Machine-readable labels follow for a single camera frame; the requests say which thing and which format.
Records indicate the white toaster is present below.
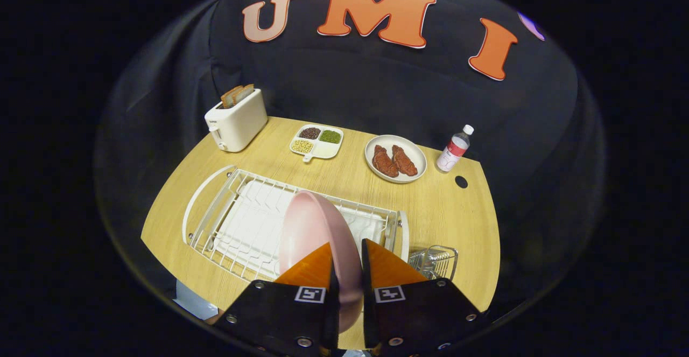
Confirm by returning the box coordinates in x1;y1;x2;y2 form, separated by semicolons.
204;88;269;153

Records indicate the clear bottle with red label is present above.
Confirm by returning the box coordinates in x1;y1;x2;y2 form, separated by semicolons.
435;124;475;173

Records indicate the white round plate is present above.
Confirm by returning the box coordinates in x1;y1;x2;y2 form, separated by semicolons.
364;135;427;184

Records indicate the pink plate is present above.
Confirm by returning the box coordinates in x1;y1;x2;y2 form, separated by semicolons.
278;190;364;334

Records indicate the small metal wire basket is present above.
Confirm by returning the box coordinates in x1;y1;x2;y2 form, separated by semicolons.
408;245;459;282

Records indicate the red meat piece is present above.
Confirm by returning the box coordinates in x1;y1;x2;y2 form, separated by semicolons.
391;145;418;177
372;145;400;178

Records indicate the white wire dish rack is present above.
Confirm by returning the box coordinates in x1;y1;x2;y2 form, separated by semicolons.
182;164;410;283

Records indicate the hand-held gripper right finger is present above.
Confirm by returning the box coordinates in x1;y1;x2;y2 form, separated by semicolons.
361;239;485;357

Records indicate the white divided dish with beans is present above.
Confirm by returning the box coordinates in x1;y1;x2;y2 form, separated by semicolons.
290;124;344;163

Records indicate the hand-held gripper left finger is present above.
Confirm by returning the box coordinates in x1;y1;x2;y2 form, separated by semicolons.
212;242;341;357

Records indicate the black backdrop cloth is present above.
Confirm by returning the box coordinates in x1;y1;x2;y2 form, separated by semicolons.
94;0;606;325

